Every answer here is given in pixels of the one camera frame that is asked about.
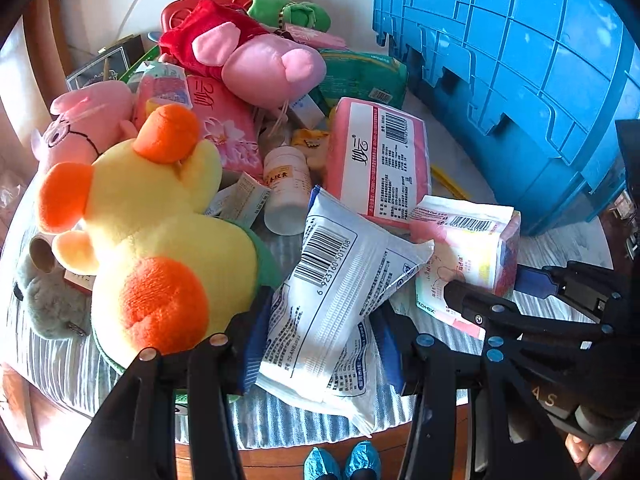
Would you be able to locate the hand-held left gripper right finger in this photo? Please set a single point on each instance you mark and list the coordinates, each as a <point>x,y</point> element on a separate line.
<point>389,350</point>

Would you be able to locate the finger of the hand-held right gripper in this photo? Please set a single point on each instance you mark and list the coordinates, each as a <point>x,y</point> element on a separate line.
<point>532,281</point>
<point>480,310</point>

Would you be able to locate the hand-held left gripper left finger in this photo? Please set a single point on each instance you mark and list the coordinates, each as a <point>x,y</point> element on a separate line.
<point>257,345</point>

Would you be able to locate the white wet wipes packet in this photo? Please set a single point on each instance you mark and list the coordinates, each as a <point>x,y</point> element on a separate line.
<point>330,285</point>

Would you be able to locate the small white medicine box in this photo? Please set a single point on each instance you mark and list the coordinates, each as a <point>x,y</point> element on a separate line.
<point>245,197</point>

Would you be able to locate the blue plastic crate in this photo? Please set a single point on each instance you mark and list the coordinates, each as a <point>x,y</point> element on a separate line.
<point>525,60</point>

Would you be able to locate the person's right hand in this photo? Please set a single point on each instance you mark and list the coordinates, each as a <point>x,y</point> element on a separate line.
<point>595,455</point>

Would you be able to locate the blue shoe cover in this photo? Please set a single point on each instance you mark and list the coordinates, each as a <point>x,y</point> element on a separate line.
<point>362,460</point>
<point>322,465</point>

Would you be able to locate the yellow plastic strip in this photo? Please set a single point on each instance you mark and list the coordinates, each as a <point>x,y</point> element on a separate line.
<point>450,184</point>

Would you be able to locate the large yellow duck plush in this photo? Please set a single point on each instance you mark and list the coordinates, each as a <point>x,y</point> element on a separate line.
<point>165,240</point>

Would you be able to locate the white medicine bottle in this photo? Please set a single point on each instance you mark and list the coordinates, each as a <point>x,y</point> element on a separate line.
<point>286,185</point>

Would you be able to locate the pink tissue pack white label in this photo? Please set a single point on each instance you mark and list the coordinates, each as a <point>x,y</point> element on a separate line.
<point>380,160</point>

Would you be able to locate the red white small box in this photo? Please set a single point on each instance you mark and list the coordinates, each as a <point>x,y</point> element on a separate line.
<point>77,281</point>

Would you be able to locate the small yellow duck plush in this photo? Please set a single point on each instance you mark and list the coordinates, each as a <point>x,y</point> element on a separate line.
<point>310,147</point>

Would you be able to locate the grey plush toy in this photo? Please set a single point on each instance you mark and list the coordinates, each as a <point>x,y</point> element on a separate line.
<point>45,305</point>

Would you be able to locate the pink floral tissue pack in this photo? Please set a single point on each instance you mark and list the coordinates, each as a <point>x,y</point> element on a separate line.
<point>225,125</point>

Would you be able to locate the cardboard tube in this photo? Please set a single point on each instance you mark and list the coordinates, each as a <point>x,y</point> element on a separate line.
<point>42,252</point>

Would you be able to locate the white teal small box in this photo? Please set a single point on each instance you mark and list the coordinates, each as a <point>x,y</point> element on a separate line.
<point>307,110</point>

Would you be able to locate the green tissue pack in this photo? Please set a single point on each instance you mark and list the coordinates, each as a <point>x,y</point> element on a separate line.
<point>360,77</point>

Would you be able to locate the pink plush with stitched glasses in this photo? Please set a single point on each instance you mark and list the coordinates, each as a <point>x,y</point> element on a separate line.
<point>90,120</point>

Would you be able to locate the pink pig plush red clothes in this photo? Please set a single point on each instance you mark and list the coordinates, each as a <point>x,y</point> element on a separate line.
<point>260,60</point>

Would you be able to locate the green medicine box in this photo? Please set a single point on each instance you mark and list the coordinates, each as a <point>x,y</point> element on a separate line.
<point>147,57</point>

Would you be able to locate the pink striped packet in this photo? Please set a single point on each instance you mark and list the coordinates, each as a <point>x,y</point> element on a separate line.
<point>315,36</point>

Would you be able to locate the dark printed box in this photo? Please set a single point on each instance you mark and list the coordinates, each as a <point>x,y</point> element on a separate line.
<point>105,62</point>

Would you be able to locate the green plush toy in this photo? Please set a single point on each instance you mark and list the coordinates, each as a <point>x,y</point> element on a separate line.
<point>295,10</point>

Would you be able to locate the red toy suitcase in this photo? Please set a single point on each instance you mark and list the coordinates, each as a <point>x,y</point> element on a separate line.
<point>187,5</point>

